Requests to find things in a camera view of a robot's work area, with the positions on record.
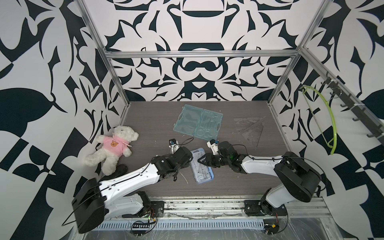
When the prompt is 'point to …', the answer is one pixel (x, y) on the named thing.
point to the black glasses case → (120, 169)
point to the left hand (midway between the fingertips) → (183, 154)
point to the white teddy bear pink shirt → (114, 146)
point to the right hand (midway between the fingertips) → (198, 159)
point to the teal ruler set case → (198, 122)
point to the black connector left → (140, 228)
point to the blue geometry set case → (202, 173)
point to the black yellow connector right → (270, 228)
